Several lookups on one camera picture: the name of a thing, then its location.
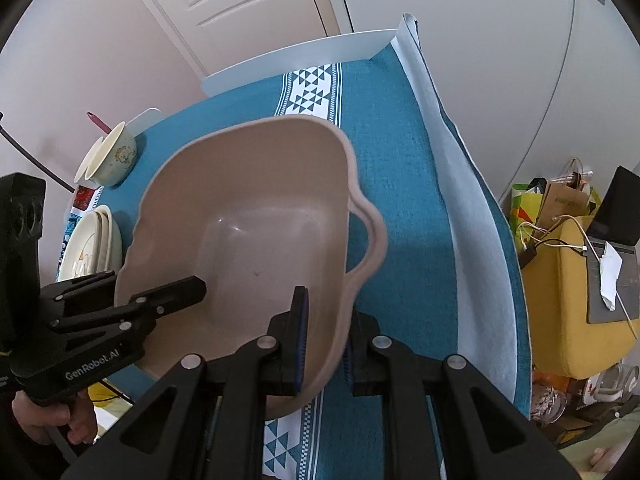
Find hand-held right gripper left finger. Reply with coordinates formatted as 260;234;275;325
60;286;311;480

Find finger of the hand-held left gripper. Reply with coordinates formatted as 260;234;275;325
39;270;117;318
47;275;207;348

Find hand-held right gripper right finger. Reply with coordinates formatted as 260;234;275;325
344;310;591;480

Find white duck print plate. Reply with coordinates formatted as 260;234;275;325
57;208;112;283

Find pink plastic bowl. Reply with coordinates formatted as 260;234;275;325
114;115;388;420

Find white ceramic bowl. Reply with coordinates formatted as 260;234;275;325
75;121;126;183

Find cream ceramic bowl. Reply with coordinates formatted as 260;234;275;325
90;127;138;188

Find person's left hand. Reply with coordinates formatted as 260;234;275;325
12;390;99;446

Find black clothes rack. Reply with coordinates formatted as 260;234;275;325
0;112;77;194

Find pink mop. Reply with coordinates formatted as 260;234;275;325
87;111;112;136

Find glass jar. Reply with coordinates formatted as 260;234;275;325
531;385;569;426

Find yellow stool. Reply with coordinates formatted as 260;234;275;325
520;217;640;380

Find blue tablecloth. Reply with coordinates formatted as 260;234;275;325
60;12;533;478

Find green yellow shopping bag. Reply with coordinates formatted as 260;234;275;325
507;178;549;252

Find green bedding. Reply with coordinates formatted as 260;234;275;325
555;407;640;480

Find brown paper bag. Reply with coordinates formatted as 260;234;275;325
537;159;599;222

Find white paper sheet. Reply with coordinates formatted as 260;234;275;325
597;241;624;310

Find black laptop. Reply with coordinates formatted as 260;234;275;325
584;166;640;324

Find white panelled door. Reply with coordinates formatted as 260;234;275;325
112;0;353;78

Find white wardrobe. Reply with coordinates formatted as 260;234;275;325
332;0;640;203

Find white charging cable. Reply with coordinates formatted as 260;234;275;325
516;215;640;337

